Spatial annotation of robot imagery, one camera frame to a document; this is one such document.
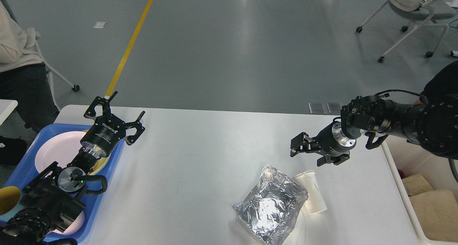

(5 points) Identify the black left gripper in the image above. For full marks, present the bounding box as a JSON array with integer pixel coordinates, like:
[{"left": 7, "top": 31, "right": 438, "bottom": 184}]
[{"left": 79, "top": 91, "right": 146, "bottom": 158}]

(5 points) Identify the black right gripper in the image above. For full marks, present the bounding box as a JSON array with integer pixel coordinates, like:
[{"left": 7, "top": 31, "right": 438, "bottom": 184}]
[{"left": 290, "top": 122, "right": 357, "bottom": 167}]

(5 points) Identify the pink plate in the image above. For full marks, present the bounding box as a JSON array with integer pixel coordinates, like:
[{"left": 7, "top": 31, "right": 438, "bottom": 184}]
[{"left": 35, "top": 131, "right": 86, "bottom": 173}]

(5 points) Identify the pink ribbed mug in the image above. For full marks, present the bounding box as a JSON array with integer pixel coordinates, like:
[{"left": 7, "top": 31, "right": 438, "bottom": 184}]
[{"left": 52, "top": 211, "right": 85, "bottom": 236}]

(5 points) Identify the brown paper bag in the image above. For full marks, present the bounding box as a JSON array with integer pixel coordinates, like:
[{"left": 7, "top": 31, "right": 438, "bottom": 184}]
[{"left": 409, "top": 190, "right": 458, "bottom": 243}]

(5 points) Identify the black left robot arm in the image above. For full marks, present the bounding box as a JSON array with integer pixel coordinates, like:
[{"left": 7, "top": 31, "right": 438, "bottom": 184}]
[{"left": 1, "top": 92, "right": 145, "bottom": 245}]

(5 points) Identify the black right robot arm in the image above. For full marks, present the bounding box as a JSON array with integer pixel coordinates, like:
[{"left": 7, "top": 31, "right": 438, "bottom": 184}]
[{"left": 291, "top": 62, "right": 458, "bottom": 179}]

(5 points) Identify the yellow plate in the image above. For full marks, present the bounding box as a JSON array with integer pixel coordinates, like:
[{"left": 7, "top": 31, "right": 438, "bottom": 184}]
[{"left": 81, "top": 129, "right": 112, "bottom": 176}]

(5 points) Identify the white paper cup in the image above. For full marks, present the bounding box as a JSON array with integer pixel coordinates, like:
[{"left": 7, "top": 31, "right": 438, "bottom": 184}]
[{"left": 293, "top": 170, "right": 328, "bottom": 215}]

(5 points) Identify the large crumpled foil sheet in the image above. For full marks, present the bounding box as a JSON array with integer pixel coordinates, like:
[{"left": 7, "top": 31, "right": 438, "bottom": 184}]
[{"left": 232, "top": 165, "right": 308, "bottom": 245}]

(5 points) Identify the white plastic bin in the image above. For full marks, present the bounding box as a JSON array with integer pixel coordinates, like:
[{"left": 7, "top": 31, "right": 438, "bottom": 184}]
[{"left": 381, "top": 136, "right": 457, "bottom": 245}]

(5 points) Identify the person in cream sweater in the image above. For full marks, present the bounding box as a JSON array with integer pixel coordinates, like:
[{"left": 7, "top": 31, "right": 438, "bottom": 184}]
[{"left": 0, "top": 0, "right": 60, "bottom": 167}]

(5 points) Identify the brown bag inside bin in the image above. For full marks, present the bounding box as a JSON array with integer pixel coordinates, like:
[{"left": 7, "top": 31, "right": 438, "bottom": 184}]
[{"left": 402, "top": 174, "right": 434, "bottom": 197}]

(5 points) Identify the teal mug yellow inside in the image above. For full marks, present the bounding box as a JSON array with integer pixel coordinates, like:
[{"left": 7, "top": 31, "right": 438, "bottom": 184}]
[{"left": 0, "top": 186, "right": 24, "bottom": 222}]

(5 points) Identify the white rolling office chair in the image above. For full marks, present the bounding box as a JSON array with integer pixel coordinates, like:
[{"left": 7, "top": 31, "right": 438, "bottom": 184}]
[{"left": 355, "top": 0, "right": 457, "bottom": 63}]

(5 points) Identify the white chair frame left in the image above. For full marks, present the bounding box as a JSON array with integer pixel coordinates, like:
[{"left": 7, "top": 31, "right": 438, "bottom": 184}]
[{"left": 25, "top": 27, "right": 81, "bottom": 106}]

